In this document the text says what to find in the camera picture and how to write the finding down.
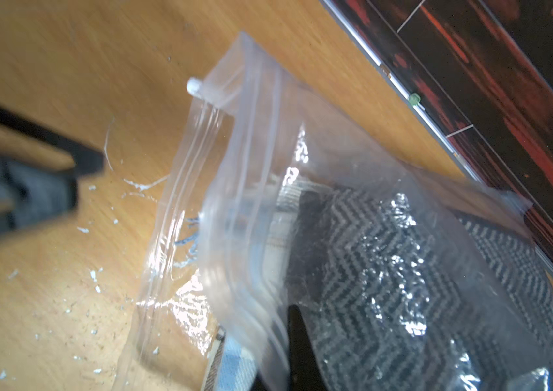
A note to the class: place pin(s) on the white blue plaid scarf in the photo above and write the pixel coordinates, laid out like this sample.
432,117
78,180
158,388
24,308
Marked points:
258,255

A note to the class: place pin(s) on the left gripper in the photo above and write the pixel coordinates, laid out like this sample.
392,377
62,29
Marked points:
30,195

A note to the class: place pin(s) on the black white chevron scarf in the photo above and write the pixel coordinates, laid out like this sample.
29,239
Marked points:
406,308

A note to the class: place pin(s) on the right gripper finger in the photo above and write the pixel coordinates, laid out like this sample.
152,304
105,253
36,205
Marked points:
305,374

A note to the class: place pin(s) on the clear plastic vacuum bag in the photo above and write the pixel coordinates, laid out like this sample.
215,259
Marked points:
250,120

